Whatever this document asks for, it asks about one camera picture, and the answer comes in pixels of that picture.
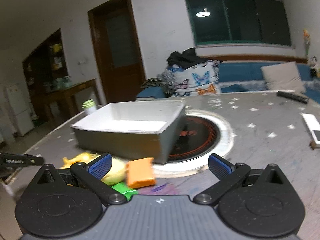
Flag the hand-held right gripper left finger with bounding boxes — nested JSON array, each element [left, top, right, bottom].
[[29, 153, 127, 205]]

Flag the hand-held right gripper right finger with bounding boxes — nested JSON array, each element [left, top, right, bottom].
[[193, 153, 294, 205]]

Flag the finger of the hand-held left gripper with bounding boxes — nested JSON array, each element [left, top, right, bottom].
[[0, 152, 45, 170]]

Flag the yellow plush toy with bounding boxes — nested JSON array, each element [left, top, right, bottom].
[[101, 159, 127, 186]]

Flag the orange-yellow plush toy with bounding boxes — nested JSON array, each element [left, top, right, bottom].
[[61, 152, 100, 169]]

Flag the green packet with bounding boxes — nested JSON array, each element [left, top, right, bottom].
[[110, 182, 138, 202]]

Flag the white rectangular container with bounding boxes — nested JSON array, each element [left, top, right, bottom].
[[70, 99, 187, 165]]

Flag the orange block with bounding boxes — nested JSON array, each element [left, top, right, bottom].
[[126, 157, 157, 188]]

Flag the round induction cooktop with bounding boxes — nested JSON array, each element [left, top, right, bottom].
[[152, 109, 234, 179]]

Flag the white refrigerator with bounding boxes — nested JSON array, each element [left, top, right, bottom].
[[5, 82, 35, 137]]

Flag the white bottle with green lid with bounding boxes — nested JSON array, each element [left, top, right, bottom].
[[82, 99, 97, 117]]

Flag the purple wrapper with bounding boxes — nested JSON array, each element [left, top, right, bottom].
[[137, 182, 179, 196]]

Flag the wooden side table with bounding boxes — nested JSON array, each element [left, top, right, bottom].
[[44, 79, 100, 123]]

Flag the butterfly print pillow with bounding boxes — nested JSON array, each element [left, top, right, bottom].
[[157, 60, 222, 98]]

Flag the brown wooden door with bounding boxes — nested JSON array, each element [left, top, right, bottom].
[[87, 0, 147, 104]]

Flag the dark wooden cabinet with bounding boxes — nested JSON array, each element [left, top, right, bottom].
[[22, 29, 69, 120]]

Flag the striped cloth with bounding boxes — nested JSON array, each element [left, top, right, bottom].
[[141, 78, 167, 98]]

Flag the blue sofa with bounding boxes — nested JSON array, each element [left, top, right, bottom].
[[136, 61, 320, 100]]

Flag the white remote control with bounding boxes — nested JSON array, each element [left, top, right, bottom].
[[301, 113, 320, 148]]

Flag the black remote control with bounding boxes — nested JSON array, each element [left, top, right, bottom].
[[276, 91, 310, 104]]

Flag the grey pillow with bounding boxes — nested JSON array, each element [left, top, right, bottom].
[[261, 62, 306, 93]]

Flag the black clothes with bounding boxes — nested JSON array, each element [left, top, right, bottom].
[[167, 47, 209, 68]]

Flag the panda plush toy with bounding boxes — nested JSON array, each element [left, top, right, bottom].
[[309, 56, 320, 72]]

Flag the dark window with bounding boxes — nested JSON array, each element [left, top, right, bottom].
[[181, 0, 293, 47]]

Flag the artificial flower decoration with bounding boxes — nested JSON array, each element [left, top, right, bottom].
[[302, 29, 312, 55]]

